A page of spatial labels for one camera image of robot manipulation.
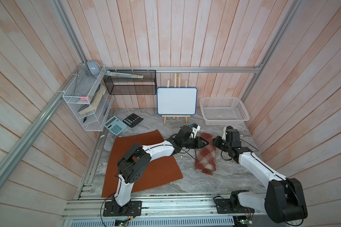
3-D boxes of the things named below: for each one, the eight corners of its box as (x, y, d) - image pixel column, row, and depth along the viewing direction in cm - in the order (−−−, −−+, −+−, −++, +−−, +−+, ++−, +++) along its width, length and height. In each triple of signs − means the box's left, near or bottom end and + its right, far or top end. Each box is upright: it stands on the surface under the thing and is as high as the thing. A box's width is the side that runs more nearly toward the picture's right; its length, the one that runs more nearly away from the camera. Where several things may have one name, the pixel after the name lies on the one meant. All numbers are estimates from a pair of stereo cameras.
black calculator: (123, 122, 114) (122, 120, 112) (134, 114, 120) (134, 111, 118) (131, 128, 110) (130, 126, 108) (142, 119, 116) (142, 117, 114)
